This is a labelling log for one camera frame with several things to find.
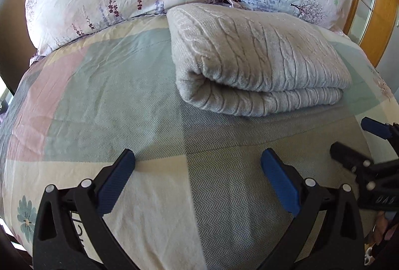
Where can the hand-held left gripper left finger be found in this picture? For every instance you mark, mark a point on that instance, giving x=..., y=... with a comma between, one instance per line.
x=117, y=176

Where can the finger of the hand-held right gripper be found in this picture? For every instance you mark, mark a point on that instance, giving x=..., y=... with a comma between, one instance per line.
x=375, y=127
x=350, y=157

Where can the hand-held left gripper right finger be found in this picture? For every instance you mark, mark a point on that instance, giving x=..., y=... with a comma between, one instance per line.
x=277, y=178

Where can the pastel patchwork bed sheet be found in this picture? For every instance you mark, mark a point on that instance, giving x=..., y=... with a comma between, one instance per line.
x=124, y=107

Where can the wooden glass-door cabinet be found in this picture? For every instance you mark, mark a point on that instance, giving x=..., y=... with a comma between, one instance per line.
x=378, y=1

